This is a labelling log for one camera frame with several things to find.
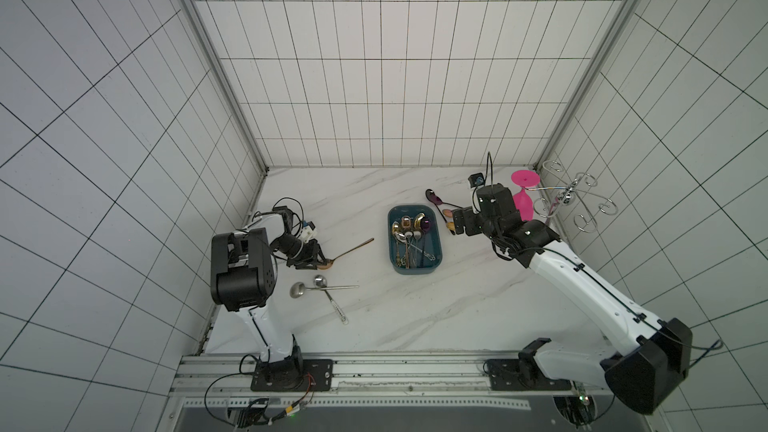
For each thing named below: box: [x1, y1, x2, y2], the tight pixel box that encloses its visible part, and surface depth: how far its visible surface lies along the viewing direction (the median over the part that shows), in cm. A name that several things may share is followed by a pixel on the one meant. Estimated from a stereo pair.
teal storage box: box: [387, 205, 443, 275], surface depth 99 cm
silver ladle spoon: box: [290, 282, 360, 299], surface depth 89 cm
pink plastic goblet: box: [511, 169, 541, 222], surface depth 85 cm
